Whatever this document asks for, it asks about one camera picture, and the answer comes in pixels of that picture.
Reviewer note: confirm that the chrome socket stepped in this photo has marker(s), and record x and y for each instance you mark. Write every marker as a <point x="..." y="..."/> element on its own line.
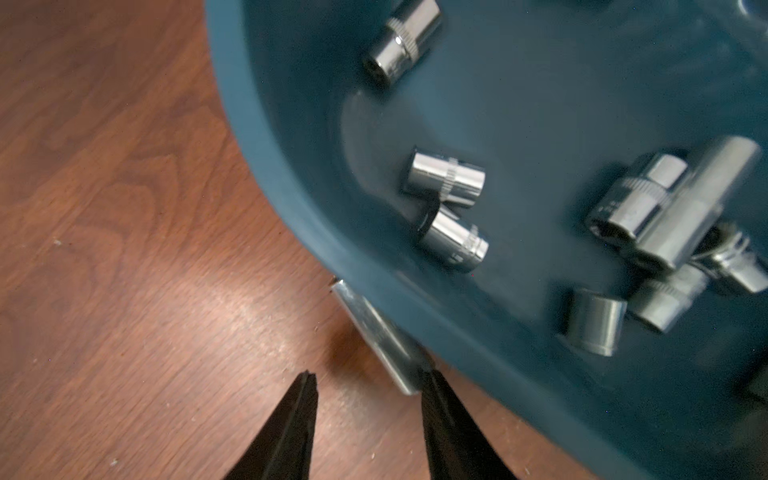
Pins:
<point x="403" y="40"/>

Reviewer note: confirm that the small chrome socket end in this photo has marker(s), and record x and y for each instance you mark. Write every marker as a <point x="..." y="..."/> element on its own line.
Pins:
<point x="445" y="178"/>

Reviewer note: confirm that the teal plastic storage box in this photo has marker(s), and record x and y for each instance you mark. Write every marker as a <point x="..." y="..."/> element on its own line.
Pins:
<point x="553" y="99"/>

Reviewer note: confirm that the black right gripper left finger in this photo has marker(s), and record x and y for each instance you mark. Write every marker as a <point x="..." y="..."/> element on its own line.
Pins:
<point x="283" y="447"/>

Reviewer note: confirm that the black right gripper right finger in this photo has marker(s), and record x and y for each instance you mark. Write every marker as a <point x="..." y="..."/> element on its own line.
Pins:
<point x="455" y="446"/>

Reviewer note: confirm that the small chrome socket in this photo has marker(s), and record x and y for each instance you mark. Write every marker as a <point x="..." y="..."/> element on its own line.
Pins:
<point x="456" y="243"/>

